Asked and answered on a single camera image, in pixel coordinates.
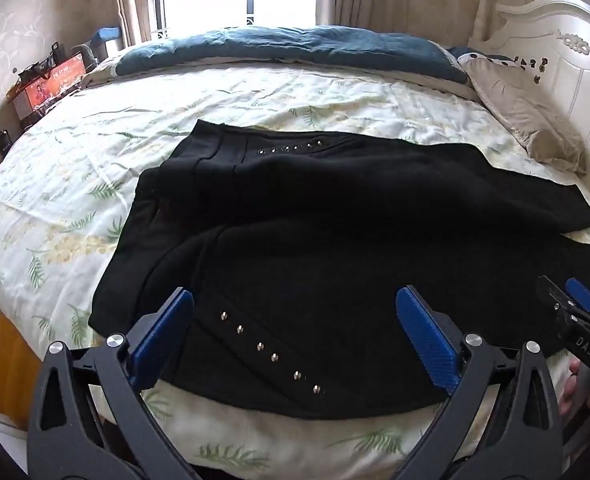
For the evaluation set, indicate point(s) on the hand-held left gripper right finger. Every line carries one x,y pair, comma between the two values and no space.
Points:
425,342

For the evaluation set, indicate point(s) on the polka dot pillow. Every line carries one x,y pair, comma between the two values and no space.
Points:
480,57

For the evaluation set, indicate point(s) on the blue box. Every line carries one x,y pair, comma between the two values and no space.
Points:
106,40

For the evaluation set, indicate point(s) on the dark blue quilt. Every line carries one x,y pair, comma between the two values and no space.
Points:
275,45

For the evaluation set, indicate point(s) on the person's right hand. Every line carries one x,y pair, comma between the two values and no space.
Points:
572,385

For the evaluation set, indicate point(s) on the red printed box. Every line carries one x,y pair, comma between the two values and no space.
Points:
50,90

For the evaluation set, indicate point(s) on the cluster of dark headboard stickers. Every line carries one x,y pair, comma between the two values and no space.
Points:
535,67

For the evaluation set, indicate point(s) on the black studded pants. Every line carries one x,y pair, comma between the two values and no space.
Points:
325,220

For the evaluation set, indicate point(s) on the wooden bed frame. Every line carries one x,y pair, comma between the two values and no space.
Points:
10,365

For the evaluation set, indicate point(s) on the beige pillow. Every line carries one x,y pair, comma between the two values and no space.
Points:
525,105

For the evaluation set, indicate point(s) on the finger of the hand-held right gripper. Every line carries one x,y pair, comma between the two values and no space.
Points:
582,295
555,297

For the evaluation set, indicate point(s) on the white carved headboard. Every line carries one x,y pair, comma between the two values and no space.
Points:
575,70

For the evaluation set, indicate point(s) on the floral bed sheet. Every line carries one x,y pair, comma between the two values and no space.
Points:
75,170

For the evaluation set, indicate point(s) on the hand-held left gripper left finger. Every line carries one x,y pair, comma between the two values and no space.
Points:
165,332

